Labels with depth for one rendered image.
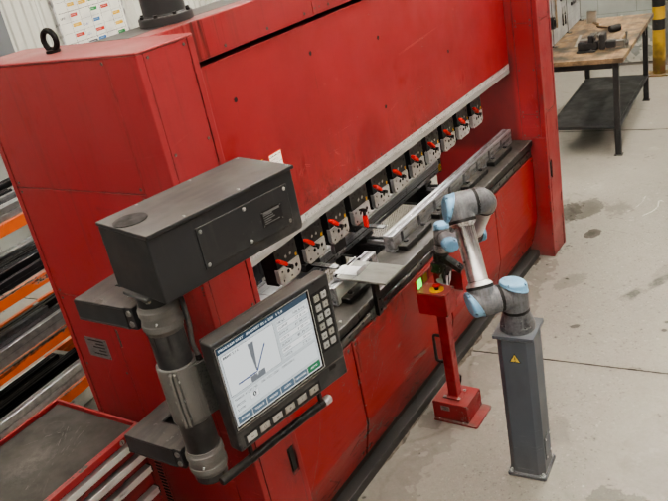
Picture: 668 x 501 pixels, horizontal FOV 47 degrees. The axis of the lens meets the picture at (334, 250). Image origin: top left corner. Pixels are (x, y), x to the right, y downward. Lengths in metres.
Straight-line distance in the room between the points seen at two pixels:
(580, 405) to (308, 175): 1.91
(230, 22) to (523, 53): 2.72
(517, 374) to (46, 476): 1.94
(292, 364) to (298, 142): 1.25
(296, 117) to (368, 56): 0.64
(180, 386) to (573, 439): 2.36
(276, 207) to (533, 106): 3.40
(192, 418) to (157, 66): 1.03
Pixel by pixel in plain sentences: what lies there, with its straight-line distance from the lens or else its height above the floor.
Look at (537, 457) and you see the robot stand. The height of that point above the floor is 0.13.
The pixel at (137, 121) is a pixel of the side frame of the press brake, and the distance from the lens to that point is 2.43.
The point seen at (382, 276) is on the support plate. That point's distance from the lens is 3.53.
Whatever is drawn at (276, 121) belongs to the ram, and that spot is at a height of 1.83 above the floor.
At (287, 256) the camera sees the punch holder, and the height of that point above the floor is 1.28.
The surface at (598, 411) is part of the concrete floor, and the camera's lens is 4.23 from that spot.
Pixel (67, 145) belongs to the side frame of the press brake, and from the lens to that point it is 2.74.
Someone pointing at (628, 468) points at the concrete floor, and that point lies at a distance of 3.91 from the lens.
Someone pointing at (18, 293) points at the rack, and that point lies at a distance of 4.41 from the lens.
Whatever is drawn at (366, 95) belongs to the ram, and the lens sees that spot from 3.71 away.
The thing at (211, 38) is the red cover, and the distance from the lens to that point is 2.86.
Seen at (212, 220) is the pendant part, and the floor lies 1.91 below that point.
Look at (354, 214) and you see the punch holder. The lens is 3.63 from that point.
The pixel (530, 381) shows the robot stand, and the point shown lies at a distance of 3.51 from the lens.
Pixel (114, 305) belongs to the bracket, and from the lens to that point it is 2.21.
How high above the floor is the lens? 2.60
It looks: 24 degrees down
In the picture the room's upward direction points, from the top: 12 degrees counter-clockwise
